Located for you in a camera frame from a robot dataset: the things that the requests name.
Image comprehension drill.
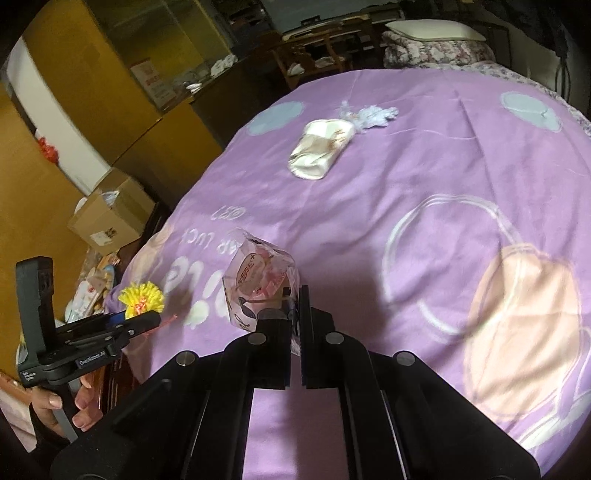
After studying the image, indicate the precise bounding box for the yellow wooden cabinet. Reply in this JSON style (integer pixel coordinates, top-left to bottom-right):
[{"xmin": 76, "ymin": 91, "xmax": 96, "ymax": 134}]
[{"xmin": 0, "ymin": 0, "xmax": 225, "ymax": 370}]

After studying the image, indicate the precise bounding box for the white pillow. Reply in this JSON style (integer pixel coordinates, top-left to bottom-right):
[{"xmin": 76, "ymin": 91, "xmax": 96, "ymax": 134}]
[{"xmin": 385, "ymin": 18, "xmax": 488, "ymax": 44}]

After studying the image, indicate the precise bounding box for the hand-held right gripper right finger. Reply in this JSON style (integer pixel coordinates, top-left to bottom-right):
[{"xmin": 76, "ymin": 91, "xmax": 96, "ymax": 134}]
[{"xmin": 299, "ymin": 285, "xmax": 541, "ymax": 480}]

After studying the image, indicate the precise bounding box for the round waste bin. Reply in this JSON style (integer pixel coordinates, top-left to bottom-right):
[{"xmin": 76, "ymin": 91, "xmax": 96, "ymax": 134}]
[{"xmin": 62, "ymin": 256, "xmax": 125, "ymax": 326}]

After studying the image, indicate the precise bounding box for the purple printed blanket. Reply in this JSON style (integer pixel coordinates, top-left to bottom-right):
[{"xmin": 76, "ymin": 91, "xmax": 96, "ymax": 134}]
[{"xmin": 104, "ymin": 68, "xmax": 591, "ymax": 480}]

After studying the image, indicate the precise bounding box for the wooden chair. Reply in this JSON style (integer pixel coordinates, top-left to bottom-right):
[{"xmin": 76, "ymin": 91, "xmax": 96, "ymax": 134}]
[{"xmin": 272, "ymin": 28, "xmax": 352, "ymax": 90}]

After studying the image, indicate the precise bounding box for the floral quilt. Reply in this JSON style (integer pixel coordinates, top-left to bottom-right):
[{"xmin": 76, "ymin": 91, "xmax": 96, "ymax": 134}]
[{"xmin": 382, "ymin": 32, "xmax": 497, "ymax": 70}]

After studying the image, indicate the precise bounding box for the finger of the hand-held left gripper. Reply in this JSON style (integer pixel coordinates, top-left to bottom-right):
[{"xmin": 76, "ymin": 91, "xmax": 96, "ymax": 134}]
[
  {"xmin": 69, "ymin": 311, "xmax": 162, "ymax": 355},
  {"xmin": 55, "ymin": 311, "xmax": 128, "ymax": 334}
]

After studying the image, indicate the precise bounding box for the crushed white paper cup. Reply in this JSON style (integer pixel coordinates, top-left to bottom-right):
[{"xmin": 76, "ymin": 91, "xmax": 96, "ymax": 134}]
[{"xmin": 287, "ymin": 119, "xmax": 358, "ymax": 181}]

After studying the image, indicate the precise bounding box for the person's left hand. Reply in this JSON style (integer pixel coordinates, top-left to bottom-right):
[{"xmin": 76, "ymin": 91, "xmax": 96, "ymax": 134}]
[{"xmin": 30, "ymin": 373, "xmax": 105, "ymax": 437}]

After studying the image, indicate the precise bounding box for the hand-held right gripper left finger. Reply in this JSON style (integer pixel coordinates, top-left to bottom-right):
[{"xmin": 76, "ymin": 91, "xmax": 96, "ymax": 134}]
[{"xmin": 48, "ymin": 286, "xmax": 294, "ymax": 480}]

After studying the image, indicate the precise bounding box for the yellow yarn pompom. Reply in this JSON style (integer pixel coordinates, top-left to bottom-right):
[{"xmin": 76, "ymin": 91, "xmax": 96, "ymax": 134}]
[{"xmin": 117, "ymin": 282, "xmax": 166, "ymax": 319}]

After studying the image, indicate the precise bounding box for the brown cardboard box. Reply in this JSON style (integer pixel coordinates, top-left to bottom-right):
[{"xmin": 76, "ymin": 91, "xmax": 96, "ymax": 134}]
[{"xmin": 68, "ymin": 167, "xmax": 156, "ymax": 257}]

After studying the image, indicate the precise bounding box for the red and white box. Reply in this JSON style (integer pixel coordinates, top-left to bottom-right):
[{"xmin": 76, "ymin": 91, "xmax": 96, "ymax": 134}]
[{"xmin": 130, "ymin": 58, "xmax": 178, "ymax": 109}]

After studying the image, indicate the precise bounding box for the pale blue yarn pompom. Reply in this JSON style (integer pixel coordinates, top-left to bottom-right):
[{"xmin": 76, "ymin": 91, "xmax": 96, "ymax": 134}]
[{"xmin": 339, "ymin": 102, "xmax": 399, "ymax": 134}]

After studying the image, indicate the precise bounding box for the red ornament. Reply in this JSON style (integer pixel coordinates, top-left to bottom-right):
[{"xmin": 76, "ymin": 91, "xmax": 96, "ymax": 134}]
[{"xmin": 37, "ymin": 137, "xmax": 61, "ymax": 164}]

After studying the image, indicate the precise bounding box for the clear pink printed plastic wrapper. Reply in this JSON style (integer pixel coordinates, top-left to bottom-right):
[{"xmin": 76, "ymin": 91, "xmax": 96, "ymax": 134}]
[{"xmin": 222, "ymin": 227, "xmax": 301, "ymax": 356}]

